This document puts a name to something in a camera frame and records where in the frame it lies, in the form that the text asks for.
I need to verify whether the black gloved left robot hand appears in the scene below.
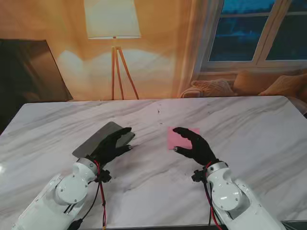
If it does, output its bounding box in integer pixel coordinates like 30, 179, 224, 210
92, 126, 133, 168

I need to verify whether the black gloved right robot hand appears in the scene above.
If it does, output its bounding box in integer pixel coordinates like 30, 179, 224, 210
172, 126, 219, 166

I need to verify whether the grey fabric storage pouch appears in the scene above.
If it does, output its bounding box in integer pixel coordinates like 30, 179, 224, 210
71, 121, 136, 160

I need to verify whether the pink blue-backed paper sheet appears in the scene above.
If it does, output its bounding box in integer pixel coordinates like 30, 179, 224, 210
166, 126, 201, 152

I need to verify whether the beige knit cushion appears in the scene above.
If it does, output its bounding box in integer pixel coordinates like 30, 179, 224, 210
191, 80, 237, 97

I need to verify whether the plain orange cushion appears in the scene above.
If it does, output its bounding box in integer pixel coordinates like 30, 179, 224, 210
234, 70, 288, 96

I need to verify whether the cream sheer curtain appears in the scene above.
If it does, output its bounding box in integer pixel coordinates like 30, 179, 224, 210
176, 0, 225, 98

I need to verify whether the orange knit cushion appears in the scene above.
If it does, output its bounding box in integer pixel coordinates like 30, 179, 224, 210
259, 74, 307, 97

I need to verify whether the beige sofa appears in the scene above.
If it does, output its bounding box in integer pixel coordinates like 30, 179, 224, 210
179, 69, 307, 115

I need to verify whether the white framed night window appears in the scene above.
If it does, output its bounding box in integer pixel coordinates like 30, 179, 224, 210
207, 0, 307, 70

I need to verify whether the tripod floor lamp white shade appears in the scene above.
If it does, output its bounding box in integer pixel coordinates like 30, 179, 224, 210
83, 0, 142, 100

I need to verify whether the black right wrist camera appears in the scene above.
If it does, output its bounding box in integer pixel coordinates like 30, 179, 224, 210
191, 169, 207, 184

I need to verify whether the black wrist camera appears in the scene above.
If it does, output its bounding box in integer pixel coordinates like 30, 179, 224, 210
97, 169, 112, 184
191, 169, 207, 184

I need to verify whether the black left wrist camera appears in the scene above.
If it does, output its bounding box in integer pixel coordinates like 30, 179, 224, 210
97, 169, 112, 184

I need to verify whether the red black right arm cable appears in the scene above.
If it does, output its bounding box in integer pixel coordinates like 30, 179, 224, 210
202, 167, 226, 230

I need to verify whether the red black arm cable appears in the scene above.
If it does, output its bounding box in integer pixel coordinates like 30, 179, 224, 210
63, 160, 108, 230
202, 167, 226, 230

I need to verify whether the red black left arm cable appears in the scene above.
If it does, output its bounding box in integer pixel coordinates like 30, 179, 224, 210
63, 160, 108, 230

